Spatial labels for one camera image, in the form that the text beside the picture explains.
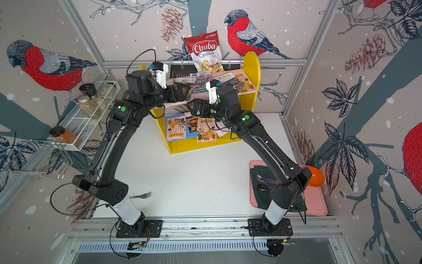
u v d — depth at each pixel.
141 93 0.48
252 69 0.70
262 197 0.81
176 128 0.95
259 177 0.88
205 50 0.83
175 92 0.57
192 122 0.97
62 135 0.60
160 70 0.55
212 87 0.59
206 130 0.93
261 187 0.87
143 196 0.82
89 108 0.72
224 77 0.81
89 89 0.74
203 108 0.57
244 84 0.76
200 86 0.77
